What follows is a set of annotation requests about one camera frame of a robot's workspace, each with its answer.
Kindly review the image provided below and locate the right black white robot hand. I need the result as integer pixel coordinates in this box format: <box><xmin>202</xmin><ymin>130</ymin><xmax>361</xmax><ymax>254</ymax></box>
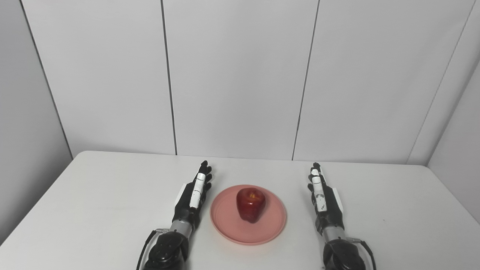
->
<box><xmin>307</xmin><ymin>162</ymin><xmax>345</xmax><ymax>235</ymax></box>

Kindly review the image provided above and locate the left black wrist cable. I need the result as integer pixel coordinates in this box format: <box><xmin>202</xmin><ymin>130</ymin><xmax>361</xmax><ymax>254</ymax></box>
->
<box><xmin>135</xmin><ymin>228</ymin><xmax>170</xmax><ymax>270</ymax></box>

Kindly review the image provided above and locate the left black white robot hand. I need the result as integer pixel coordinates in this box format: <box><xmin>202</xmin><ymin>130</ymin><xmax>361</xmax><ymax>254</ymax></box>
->
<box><xmin>171</xmin><ymin>160</ymin><xmax>213</xmax><ymax>230</ymax></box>

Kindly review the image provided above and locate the red apple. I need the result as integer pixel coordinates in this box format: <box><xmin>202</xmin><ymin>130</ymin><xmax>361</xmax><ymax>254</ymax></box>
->
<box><xmin>236</xmin><ymin>187</ymin><xmax>267</xmax><ymax>224</ymax></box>

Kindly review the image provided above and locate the pink round plate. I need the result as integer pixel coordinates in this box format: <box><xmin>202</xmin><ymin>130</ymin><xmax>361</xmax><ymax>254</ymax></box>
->
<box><xmin>210</xmin><ymin>184</ymin><xmax>287</xmax><ymax>246</ymax></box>

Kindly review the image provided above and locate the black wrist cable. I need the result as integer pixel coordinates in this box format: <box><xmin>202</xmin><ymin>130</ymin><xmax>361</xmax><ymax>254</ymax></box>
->
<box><xmin>135</xmin><ymin>228</ymin><xmax>170</xmax><ymax>270</ymax></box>
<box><xmin>347</xmin><ymin>237</ymin><xmax>377</xmax><ymax>270</ymax></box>

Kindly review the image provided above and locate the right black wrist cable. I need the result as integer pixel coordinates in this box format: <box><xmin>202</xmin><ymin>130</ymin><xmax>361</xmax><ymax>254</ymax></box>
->
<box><xmin>347</xmin><ymin>237</ymin><xmax>377</xmax><ymax>270</ymax></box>

